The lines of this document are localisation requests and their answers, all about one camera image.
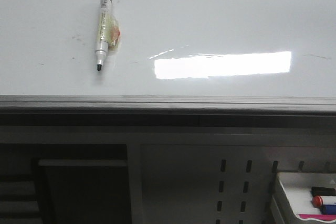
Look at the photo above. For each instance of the white taped whiteboard marker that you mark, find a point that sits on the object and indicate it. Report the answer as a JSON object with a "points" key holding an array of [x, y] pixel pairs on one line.
{"points": [[108, 34]]}

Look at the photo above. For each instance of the white whiteboard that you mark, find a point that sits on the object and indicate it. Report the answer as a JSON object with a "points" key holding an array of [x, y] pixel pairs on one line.
{"points": [[220, 55]]}

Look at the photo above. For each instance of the white perforated stand panel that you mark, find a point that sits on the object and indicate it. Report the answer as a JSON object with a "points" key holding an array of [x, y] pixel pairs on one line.
{"points": [[199, 175]]}

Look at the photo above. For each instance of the dark shelf unit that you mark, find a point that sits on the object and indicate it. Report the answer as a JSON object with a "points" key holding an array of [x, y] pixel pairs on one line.
{"points": [[65, 183]]}

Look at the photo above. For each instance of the white marker tray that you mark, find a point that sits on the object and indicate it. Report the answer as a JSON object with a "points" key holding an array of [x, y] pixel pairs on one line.
{"points": [[292, 196]]}

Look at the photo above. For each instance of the black capped marker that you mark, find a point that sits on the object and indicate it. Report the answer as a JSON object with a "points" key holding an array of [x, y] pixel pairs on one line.
{"points": [[322, 191]]}

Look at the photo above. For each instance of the pink highlighter pen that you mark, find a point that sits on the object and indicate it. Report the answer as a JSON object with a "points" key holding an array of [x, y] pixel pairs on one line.
{"points": [[318, 217]]}

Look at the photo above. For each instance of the red capped marker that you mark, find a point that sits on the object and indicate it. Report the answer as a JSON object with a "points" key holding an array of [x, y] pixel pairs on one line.
{"points": [[319, 201]]}

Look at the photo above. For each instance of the blue capped marker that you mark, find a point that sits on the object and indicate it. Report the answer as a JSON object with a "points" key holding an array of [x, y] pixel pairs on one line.
{"points": [[328, 209]]}

